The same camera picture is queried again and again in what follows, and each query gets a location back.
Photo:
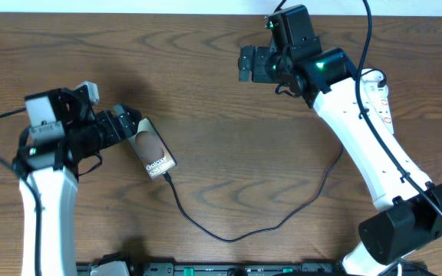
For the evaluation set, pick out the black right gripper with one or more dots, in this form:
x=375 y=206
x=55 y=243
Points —
x=259 y=73

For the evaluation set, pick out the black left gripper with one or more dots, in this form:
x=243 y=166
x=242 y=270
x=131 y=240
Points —
x=112 y=133

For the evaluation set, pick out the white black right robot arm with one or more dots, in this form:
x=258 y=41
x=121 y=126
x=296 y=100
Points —
x=352 y=100

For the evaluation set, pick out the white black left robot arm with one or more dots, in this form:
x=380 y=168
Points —
x=63 y=130

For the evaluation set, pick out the white power strip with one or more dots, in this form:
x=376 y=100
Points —
x=381 y=105

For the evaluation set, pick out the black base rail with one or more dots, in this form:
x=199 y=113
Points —
x=122 y=264

